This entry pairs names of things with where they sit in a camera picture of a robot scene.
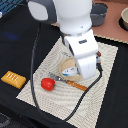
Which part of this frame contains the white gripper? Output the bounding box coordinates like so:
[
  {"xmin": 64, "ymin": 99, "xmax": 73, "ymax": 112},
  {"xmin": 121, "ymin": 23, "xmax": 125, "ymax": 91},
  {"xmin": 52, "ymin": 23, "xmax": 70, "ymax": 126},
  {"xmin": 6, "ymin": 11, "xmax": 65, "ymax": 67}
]
[{"xmin": 64, "ymin": 29, "xmax": 98, "ymax": 79}]

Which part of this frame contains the red toy tomato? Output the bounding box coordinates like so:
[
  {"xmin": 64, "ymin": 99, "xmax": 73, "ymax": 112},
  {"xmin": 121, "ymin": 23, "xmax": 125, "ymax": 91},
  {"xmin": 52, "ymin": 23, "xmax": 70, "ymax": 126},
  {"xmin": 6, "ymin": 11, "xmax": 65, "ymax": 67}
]
[{"xmin": 41, "ymin": 78, "xmax": 55, "ymax": 91}]

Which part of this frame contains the white toy fish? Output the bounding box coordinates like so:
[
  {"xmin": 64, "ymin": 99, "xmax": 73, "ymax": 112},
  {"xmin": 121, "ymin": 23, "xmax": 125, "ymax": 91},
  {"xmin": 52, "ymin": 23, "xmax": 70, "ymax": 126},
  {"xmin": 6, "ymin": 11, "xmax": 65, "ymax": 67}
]
[{"xmin": 62, "ymin": 67, "xmax": 77, "ymax": 76}]

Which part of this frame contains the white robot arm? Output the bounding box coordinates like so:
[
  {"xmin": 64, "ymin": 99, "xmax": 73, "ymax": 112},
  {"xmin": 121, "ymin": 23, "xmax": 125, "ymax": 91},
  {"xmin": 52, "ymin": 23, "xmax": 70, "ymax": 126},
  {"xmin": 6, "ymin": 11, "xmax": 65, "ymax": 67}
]
[{"xmin": 28, "ymin": 0, "xmax": 98, "ymax": 79}]

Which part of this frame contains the round wooden plate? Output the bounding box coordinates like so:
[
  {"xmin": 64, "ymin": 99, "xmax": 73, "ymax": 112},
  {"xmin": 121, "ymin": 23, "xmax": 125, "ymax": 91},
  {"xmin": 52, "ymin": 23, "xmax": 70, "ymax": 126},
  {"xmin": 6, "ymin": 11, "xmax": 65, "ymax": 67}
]
[{"xmin": 59, "ymin": 57, "xmax": 82, "ymax": 81}]

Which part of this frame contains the pink toy stove board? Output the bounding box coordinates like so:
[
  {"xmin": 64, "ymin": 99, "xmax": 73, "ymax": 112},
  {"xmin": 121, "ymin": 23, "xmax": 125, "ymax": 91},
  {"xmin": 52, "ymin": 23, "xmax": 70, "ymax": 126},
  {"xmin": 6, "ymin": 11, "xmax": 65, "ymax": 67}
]
[{"xmin": 50, "ymin": 0, "xmax": 128, "ymax": 44}]

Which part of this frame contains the large grey pot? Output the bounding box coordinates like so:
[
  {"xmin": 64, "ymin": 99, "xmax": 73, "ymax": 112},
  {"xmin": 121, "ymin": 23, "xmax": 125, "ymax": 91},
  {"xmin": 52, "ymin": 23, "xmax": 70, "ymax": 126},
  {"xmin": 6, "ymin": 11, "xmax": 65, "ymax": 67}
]
[{"xmin": 90, "ymin": 3, "xmax": 107, "ymax": 26}]

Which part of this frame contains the beige bowl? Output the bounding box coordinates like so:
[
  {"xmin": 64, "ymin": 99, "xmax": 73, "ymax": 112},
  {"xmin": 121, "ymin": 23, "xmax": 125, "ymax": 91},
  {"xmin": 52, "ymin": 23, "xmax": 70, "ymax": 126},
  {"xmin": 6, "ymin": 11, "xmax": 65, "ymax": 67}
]
[{"xmin": 121, "ymin": 7, "xmax": 128, "ymax": 30}]

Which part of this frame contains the yellow toy bread slice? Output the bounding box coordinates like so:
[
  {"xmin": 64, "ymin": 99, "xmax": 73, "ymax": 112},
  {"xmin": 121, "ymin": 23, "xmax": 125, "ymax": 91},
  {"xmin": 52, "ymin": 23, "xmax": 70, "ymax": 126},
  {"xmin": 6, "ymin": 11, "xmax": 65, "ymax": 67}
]
[{"xmin": 1, "ymin": 71, "xmax": 26, "ymax": 89}]

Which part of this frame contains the blue striped cloth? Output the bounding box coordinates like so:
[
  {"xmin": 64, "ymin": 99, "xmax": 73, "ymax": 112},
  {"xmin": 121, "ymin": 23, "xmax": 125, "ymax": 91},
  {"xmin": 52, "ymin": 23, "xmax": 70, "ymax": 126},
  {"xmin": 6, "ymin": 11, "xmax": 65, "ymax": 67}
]
[{"xmin": 0, "ymin": 0, "xmax": 26, "ymax": 15}]

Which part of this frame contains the wooden handled fork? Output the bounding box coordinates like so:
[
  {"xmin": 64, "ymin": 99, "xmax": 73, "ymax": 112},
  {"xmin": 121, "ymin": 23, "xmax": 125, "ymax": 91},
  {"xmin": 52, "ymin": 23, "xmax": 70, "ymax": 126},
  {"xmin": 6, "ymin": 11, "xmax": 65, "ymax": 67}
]
[{"xmin": 49, "ymin": 72, "xmax": 87, "ymax": 91}]

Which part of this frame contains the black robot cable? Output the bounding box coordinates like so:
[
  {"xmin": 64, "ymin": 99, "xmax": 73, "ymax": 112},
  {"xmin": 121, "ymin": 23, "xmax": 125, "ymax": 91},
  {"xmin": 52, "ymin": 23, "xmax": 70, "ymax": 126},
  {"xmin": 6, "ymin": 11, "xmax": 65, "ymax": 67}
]
[{"xmin": 30, "ymin": 21, "xmax": 104, "ymax": 122}]

